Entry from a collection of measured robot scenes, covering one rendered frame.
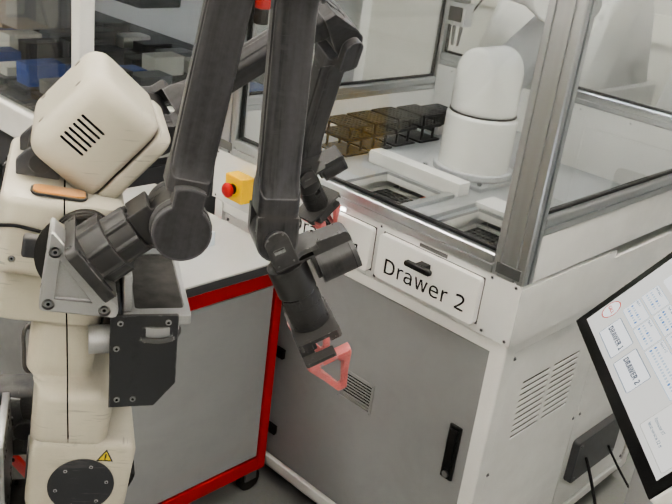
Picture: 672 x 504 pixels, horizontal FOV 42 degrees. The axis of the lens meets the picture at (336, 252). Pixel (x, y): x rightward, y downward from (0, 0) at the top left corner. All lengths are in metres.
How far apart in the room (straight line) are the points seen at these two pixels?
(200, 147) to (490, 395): 1.07
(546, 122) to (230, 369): 1.05
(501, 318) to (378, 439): 0.56
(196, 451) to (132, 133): 1.28
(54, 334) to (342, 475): 1.21
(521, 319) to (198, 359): 0.81
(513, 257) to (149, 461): 1.04
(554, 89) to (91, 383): 0.99
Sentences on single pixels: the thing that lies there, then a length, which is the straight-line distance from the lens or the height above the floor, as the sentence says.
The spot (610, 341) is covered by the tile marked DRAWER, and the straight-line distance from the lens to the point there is 1.58.
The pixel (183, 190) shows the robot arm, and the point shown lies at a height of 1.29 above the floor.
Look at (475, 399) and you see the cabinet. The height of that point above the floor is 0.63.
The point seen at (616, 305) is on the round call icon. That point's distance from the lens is 1.66.
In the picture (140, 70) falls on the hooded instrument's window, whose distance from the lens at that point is 2.68.
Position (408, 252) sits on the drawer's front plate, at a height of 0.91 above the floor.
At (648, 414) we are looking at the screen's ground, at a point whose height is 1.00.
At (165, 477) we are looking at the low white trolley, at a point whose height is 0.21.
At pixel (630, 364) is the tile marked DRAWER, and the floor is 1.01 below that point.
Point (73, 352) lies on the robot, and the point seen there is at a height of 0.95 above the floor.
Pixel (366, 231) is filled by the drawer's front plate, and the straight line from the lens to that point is 2.05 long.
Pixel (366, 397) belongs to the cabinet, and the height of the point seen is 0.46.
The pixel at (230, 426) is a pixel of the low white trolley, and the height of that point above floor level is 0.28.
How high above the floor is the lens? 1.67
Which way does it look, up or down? 23 degrees down
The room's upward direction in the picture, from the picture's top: 8 degrees clockwise
